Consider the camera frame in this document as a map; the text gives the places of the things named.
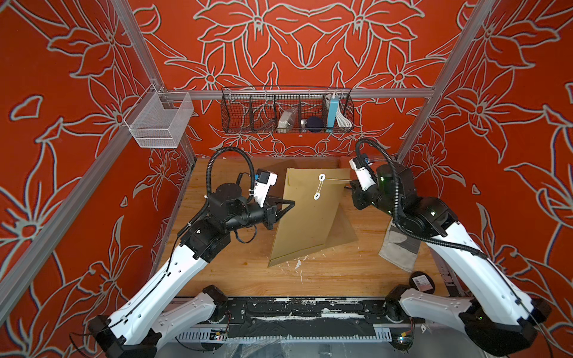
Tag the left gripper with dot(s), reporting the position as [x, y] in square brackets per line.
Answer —
[271, 214]

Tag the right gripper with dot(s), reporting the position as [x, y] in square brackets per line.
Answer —
[357, 192]

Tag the kraft file bag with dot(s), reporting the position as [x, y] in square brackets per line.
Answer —
[304, 229]
[341, 232]
[280, 166]

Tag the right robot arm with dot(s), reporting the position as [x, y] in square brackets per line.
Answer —
[499, 317]

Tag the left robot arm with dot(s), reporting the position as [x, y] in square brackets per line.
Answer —
[142, 326]

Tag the red plastic tool case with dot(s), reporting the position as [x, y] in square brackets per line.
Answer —
[347, 163]

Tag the white grey work glove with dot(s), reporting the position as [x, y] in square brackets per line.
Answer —
[398, 249]

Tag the dark blue round object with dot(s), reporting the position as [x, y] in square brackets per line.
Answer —
[314, 124]

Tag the white mesh basket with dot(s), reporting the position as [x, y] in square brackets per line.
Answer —
[156, 123]

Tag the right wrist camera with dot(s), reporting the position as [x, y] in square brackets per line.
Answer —
[363, 174]

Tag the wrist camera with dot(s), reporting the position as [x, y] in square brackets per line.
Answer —
[363, 174]
[264, 180]

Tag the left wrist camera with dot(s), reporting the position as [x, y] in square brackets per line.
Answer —
[264, 180]

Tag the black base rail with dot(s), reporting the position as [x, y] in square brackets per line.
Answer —
[309, 317]

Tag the black wire basket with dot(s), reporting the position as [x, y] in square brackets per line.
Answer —
[256, 110]

